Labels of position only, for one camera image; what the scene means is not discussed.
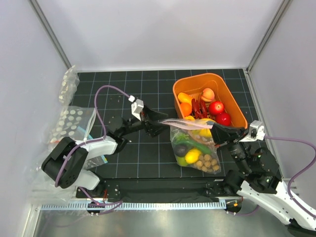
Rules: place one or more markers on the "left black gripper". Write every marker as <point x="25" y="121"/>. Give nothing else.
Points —
<point x="152" y="128"/>

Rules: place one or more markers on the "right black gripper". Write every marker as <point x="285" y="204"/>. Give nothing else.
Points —
<point x="222" y="134"/>

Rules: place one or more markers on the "yellow mango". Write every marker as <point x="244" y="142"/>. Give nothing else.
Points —
<point x="205" y="132"/>

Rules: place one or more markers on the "pink dotted zip bag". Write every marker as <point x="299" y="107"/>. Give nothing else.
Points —
<point x="191" y="127"/>

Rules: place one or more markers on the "brown longan cluster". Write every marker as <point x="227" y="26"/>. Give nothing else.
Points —
<point x="207" y="163"/>

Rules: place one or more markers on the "yellow lemon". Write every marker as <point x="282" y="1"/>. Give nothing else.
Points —
<point x="192" y="156"/>

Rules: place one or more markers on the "green chili pepper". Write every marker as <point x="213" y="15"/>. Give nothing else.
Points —
<point x="203" y="148"/>

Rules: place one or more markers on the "dark purple fruit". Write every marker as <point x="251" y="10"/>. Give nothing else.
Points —
<point x="180" y="150"/>

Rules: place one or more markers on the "green apple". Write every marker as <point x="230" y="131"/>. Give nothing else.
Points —
<point x="181" y="161"/>

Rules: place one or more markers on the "orange plastic basket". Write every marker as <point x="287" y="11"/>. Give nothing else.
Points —
<point x="194" y="85"/>

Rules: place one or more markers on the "green grapes bunch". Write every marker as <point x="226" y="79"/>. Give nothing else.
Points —
<point x="179" y="136"/>

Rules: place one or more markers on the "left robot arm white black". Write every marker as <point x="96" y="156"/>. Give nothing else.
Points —
<point x="65" y="164"/>

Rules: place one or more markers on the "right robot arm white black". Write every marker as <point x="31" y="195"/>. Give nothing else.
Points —
<point x="258" y="178"/>

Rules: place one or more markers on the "white dotted bag with items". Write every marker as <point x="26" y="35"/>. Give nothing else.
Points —
<point x="74" y="122"/>

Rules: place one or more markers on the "white dotted bag upright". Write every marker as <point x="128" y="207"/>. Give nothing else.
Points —
<point x="69" y="86"/>

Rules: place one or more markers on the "crumpled clear plastic bag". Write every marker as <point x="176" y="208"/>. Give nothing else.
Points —
<point x="42" y="189"/>

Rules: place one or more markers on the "red apple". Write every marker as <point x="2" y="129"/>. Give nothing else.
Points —
<point x="223" y="119"/>

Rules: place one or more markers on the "red chili peppers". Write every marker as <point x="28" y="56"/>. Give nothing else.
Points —
<point x="199" y="108"/>

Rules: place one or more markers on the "orange fruit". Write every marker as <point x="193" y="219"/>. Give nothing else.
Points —
<point x="186" y="109"/>

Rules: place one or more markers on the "yellow bell pepper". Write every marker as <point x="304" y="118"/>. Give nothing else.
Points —
<point x="184" y="98"/>

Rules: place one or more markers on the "peach fruit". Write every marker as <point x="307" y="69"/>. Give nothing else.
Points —
<point x="207" y="95"/>

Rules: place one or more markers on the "black grid mat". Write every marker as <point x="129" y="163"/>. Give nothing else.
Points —
<point x="143" y="156"/>

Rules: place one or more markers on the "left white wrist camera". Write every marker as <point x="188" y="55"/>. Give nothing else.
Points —
<point x="136" y="108"/>

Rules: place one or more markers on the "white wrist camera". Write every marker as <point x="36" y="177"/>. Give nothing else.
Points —
<point x="256" y="132"/>
<point x="136" y="108"/>

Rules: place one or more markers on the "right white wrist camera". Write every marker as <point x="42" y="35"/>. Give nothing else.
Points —
<point x="256" y="132"/>

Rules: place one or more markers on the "white slotted cable duct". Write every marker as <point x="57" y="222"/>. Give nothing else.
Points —
<point x="76" y="205"/>

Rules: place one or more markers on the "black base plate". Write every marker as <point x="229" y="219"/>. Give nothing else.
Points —
<point x="165" y="190"/>

